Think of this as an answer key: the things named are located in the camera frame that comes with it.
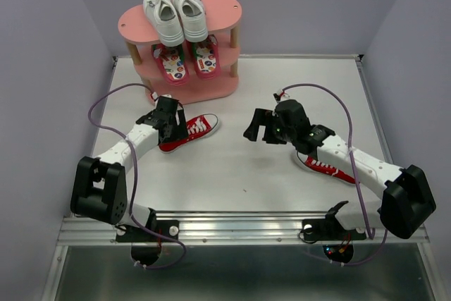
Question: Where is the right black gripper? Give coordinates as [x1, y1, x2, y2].
[243, 108, 295, 144]

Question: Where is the red canvas sneaker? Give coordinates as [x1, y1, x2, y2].
[159, 113, 220, 153]
[292, 150, 355, 185]

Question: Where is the pink patterned flip-flop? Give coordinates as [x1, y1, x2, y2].
[187, 35, 221, 80]
[151, 43, 190, 85]

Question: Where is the white sneaker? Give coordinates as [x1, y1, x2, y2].
[172, 0, 209, 43]
[142, 0, 185, 47]

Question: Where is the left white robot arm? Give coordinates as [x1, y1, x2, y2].
[70, 97, 187, 240]

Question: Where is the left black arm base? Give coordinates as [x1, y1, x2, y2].
[114, 219, 180, 269]

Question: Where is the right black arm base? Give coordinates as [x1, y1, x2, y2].
[297, 201, 366, 265]

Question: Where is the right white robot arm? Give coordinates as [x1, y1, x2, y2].
[243, 99, 436, 239]

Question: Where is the pink three-tier shoe shelf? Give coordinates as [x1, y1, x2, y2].
[118, 0, 242, 104]

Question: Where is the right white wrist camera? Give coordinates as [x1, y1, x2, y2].
[273, 90, 290, 104]

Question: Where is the aluminium front rail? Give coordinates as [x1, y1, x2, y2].
[59, 211, 431, 245]

